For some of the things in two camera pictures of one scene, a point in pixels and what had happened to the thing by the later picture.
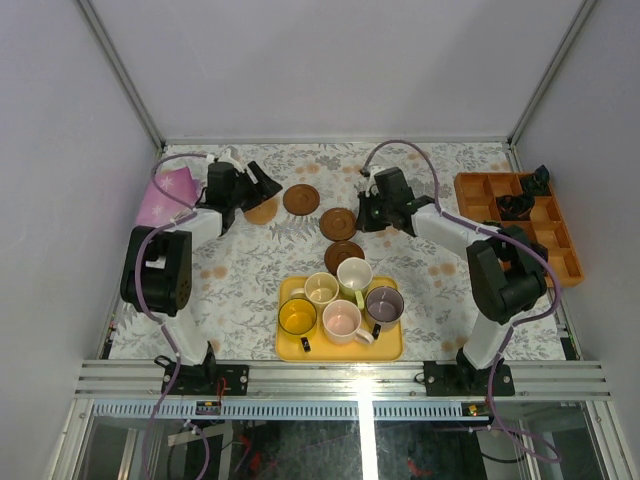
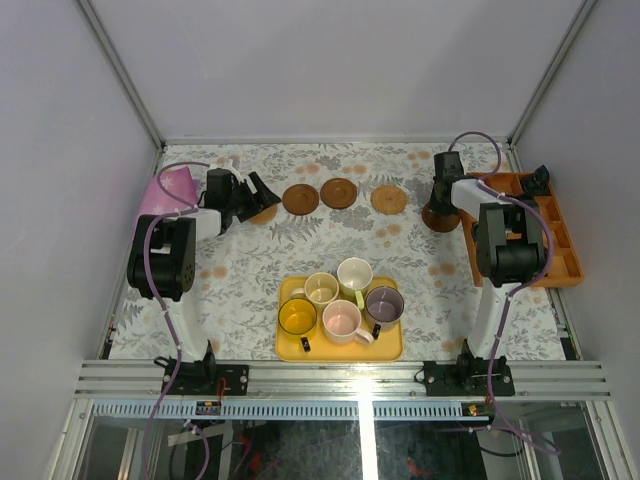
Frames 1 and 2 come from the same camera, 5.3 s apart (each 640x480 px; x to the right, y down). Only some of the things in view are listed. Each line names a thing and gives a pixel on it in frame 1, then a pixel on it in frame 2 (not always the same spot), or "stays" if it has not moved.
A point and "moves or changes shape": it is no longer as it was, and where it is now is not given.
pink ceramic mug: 341,322 stays
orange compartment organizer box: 478,193 stays
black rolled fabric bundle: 538,184 stays
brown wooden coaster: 301,199 stays
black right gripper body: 375,211 -> 439,205
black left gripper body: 251,185 stays
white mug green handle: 355,275 stays
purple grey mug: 384,306 stays
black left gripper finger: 264,186 -> 265,197
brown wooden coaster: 338,223 -> 338,193
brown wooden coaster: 339,250 moves or changes shape
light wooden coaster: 263,213 stays
